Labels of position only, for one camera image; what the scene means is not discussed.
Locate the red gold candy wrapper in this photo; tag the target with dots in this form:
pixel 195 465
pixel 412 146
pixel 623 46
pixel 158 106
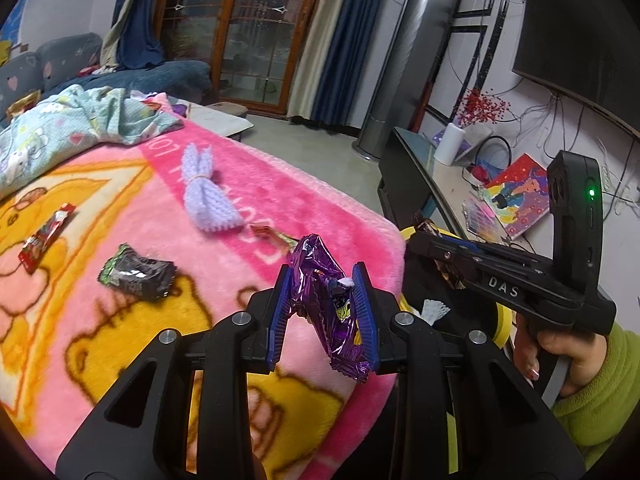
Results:
pixel 272 237

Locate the white floor mat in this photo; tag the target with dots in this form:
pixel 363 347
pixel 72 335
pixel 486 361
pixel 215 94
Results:
pixel 225 120

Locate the wooden glass sliding door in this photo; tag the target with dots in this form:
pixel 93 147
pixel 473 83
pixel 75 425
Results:
pixel 245 35

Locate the red snack wrapper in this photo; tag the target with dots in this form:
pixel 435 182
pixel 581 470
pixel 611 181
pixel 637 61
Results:
pixel 45 237

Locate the gold red box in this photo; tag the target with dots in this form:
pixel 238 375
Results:
pixel 22 102

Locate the pink purple packets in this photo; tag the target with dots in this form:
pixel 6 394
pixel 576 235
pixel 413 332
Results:
pixel 150 97

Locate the purple foil wrapper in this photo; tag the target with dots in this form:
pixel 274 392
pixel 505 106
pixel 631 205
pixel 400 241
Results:
pixel 320 280

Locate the purple card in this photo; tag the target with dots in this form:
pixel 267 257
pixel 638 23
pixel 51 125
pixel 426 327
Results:
pixel 475 142

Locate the person's right hand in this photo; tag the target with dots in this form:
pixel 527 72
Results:
pixel 570 355

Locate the black wall television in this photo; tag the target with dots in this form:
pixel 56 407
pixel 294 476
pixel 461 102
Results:
pixel 585 30

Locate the glass top television stand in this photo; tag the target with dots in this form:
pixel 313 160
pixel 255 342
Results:
pixel 405 180

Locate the box of coloured pens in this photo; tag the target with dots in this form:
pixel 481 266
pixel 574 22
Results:
pixel 480 215

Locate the light blue printed quilt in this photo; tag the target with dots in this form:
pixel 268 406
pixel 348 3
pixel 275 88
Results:
pixel 75 120

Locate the silver tower air conditioner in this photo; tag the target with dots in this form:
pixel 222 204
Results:
pixel 410 60

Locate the beige curtain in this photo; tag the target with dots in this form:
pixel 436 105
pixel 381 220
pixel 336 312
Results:
pixel 312 70
pixel 117 30

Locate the pink printed blanket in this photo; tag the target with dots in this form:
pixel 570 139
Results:
pixel 150 210

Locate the blue curtain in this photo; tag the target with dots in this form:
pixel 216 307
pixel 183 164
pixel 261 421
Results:
pixel 350 50
pixel 142 20

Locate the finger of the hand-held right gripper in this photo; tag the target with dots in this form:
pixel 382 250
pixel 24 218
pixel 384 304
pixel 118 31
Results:
pixel 435 250
pixel 465 246

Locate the black snack wrapper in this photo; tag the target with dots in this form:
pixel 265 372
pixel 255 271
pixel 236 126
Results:
pixel 137 272

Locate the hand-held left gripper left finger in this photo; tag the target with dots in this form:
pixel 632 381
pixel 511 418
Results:
pixel 280 305

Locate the colourful picture book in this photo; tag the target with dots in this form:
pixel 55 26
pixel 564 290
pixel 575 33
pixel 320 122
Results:
pixel 520 195

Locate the small red object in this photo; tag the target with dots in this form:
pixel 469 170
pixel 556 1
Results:
pixel 481 172

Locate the yellow rimmed trash bin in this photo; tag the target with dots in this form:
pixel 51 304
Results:
pixel 505 327

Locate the red berry branches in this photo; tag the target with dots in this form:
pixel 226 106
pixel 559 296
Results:
pixel 482 107

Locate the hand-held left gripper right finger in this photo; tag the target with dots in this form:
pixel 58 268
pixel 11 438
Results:
pixel 362 310

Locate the blue patterned sofa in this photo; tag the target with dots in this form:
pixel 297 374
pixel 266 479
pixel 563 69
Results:
pixel 150 77

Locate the white vase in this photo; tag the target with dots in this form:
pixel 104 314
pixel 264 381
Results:
pixel 448 145

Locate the dark brown snack wrapper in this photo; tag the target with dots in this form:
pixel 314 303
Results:
pixel 450 272

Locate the lilac knitted cloth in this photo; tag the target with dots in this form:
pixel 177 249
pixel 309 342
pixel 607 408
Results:
pixel 207 190

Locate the green sleeved right forearm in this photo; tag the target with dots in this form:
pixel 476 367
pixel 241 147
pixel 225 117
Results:
pixel 605 400

